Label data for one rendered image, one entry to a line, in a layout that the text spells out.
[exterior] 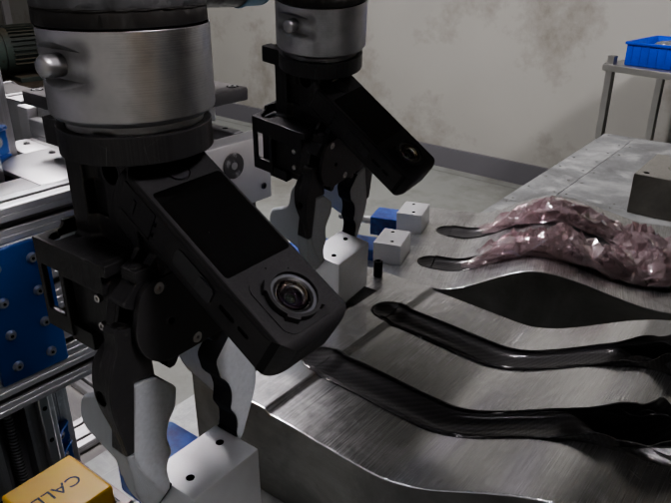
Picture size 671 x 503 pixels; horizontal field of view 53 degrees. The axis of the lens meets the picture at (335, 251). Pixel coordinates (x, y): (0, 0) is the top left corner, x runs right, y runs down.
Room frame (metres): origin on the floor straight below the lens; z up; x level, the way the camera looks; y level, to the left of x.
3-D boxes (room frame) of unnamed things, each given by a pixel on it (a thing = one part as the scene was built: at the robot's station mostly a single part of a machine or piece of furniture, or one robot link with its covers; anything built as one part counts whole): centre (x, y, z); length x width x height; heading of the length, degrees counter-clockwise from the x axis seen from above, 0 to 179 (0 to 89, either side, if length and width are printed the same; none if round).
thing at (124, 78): (0.31, 0.10, 1.17); 0.08 x 0.08 x 0.05
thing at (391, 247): (0.81, -0.03, 0.86); 0.13 x 0.05 x 0.05; 69
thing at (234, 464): (0.33, 0.11, 0.93); 0.13 x 0.05 x 0.05; 53
